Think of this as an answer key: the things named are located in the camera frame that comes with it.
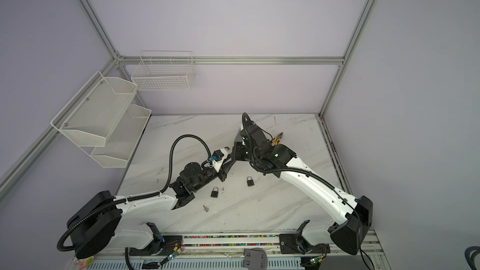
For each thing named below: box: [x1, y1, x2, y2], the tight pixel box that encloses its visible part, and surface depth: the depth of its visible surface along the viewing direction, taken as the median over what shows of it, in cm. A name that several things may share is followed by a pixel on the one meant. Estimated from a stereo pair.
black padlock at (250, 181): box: [246, 175, 255, 187], surface depth 93 cm
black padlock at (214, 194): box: [210, 186, 219, 199], surface depth 90 cm
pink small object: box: [80, 255, 95, 270], surface depth 69 cm
